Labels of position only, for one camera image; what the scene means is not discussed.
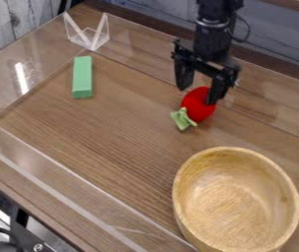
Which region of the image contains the black table frame bracket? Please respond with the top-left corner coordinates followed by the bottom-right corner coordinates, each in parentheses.
top-left (11, 208), bottom-right (56, 252)

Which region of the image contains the wooden bowl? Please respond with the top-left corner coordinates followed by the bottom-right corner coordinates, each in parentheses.
top-left (173, 147), bottom-right (299, 252)

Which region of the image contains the red plush strawberry toy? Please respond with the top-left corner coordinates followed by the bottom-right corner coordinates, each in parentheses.
top-left (171, 87), bottom-right (217, 131)

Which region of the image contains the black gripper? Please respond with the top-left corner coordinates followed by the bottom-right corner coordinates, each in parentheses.
top-left (171, 38), bottom-right (242, 105)

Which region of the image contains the green rectangular block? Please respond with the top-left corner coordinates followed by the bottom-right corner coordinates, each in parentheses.
top-left (72, 56), bottom-right (94, 98)

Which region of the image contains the clear acrylic tray wall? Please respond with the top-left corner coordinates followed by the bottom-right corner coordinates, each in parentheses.
top-left (0, 6), bottom-right (299, 252)

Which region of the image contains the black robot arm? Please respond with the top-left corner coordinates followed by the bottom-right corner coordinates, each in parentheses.
top-left (173, 0), bottom-right (245, 105)

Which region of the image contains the black cable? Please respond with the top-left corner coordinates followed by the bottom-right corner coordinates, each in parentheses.
top-left (0, 225), bottom-right (27, 252)

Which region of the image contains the clear acrylic corner bracket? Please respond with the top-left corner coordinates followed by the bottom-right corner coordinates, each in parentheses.
top-left (63, 13), bottom-right (111, 51)

